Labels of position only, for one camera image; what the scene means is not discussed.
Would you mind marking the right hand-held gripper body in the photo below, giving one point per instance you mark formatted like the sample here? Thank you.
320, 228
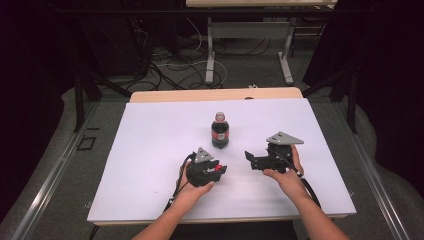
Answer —
280, 156

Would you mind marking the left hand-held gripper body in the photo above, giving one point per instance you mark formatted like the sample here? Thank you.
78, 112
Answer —
200, 173

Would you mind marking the red bottle cap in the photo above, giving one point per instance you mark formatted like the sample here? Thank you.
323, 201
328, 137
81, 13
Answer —
218, 167

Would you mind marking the dark soda bottle red label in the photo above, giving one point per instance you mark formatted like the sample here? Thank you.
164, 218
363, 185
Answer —
220, 133

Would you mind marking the person's left hand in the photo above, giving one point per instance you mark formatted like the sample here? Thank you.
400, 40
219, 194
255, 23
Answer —
191, 193

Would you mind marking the person's right hand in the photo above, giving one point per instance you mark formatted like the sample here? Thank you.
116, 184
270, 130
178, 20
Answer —
290, 183

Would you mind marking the white table mat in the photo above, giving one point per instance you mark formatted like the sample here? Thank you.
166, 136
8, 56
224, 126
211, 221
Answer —
150, 150

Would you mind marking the wooden table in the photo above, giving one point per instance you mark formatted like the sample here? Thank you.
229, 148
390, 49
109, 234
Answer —
200, 95

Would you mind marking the black metal stand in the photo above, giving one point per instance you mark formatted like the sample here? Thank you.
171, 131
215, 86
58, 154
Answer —
81, 96
350, 96

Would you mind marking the white-legged desk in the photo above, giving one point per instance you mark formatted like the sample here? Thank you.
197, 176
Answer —
246, 30

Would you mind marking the dark curtain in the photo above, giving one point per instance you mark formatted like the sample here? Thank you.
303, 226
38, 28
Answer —
390, 76
30, 83

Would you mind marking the metal floor rail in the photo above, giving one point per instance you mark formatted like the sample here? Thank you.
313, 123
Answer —
50, 183
376, 190

